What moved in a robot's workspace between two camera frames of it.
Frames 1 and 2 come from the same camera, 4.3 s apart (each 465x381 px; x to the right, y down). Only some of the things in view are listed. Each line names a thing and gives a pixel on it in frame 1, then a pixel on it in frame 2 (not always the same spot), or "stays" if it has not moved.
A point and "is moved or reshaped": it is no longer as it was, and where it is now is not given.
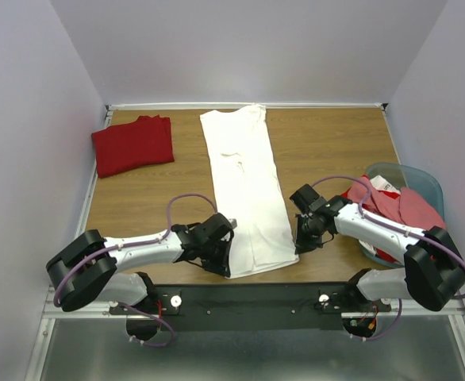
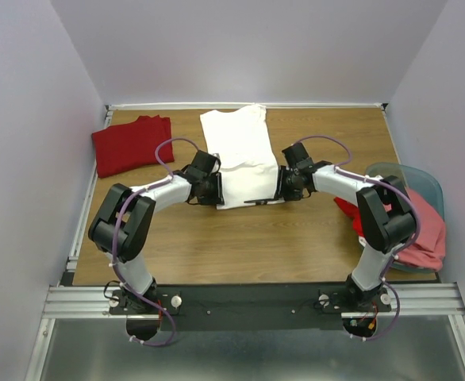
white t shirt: [249, 189] is moved or reshaped
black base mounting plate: [277, 307] stays
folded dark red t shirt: [145, 141] stays
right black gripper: [303, 244] → [288, 195]
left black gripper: [222, 266] → [217, 198]
